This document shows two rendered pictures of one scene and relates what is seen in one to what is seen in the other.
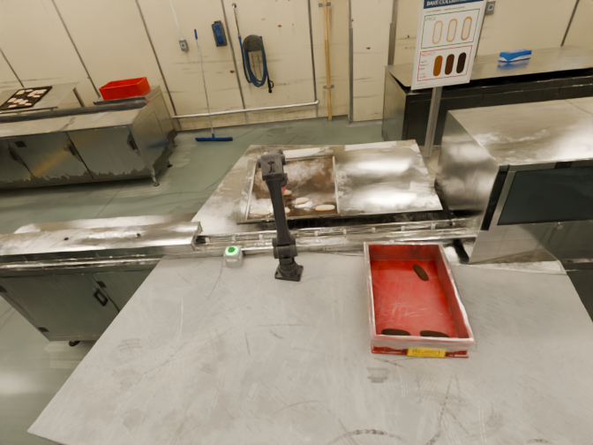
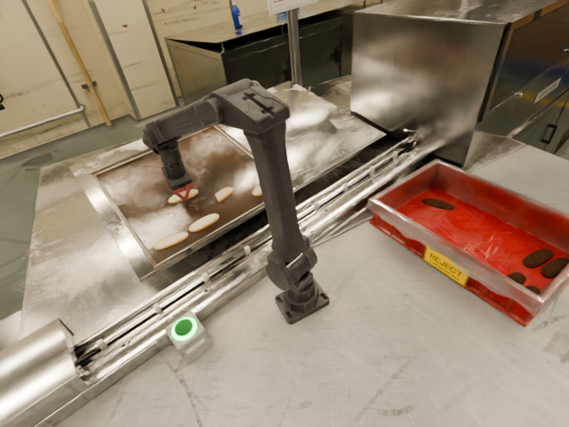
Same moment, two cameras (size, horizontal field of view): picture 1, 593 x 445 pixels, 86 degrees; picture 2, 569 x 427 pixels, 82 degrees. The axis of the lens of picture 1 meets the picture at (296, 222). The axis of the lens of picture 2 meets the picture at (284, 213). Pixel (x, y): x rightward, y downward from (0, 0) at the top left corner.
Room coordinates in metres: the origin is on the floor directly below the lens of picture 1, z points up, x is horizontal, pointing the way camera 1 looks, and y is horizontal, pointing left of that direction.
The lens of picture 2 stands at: (0.64, 0.41, 1.54)
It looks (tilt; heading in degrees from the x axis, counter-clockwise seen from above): 40 degrees down; 318
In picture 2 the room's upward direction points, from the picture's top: 8 degrees counter-clockwise
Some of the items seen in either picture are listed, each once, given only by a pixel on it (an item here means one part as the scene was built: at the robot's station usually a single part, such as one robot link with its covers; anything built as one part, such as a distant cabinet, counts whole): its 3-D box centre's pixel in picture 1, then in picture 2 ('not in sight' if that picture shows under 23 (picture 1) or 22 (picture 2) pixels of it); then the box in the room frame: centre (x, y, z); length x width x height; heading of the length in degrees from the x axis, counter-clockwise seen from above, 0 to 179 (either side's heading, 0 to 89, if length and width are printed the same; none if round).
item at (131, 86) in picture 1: (124, 87); not in sight; (4.53, 1.96, 0.94); 0.51 x 0.36 x 0.13; 87
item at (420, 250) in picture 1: (409, 291); (472, 226); (0.76, -0.39, 0.88); 0.49 x 0.34 x 0.10; 168
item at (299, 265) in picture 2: (284, 251); (290, 269); (1.02, 0.07, 0.94); 0.09 x 0.05 x 0.10; 179
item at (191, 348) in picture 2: (234, 258); (190, 340); (1.12, 0.32, 0.84); 0.08 x 0.08 x 0.11; 83
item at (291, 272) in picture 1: (288, 267); (301, 292); (1.00, 0.06, 0.86); 0.12 x 0.09 x 0.08; 71
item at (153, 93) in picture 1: (140, 124); not in sight; (4.53, 1.96, 0.44); 0.70 x 0.55 x 0.87; 83
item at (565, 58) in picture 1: (484, 113); (284, 68); (3.11, -2.09, 0.51); 1.93 x 1.05 x 1.02; 83
